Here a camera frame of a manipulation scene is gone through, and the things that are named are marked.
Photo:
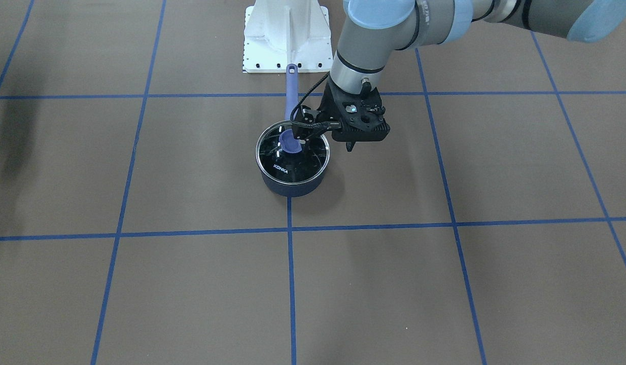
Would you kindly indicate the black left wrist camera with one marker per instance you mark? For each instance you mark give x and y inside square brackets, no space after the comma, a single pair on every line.
[310,124]

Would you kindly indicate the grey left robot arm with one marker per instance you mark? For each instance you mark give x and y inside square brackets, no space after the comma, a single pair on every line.
[373,30]

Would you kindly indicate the glass pot lid purple knob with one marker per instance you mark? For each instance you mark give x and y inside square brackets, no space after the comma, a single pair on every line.
[285,160]

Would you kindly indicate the dark blue saucepan purple handle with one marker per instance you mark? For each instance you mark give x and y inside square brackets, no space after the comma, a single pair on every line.
[292,100]

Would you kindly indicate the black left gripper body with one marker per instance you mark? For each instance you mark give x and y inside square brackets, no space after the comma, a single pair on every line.
[329,105]

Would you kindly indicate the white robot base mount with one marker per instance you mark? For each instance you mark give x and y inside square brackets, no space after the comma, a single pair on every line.
[280,33]

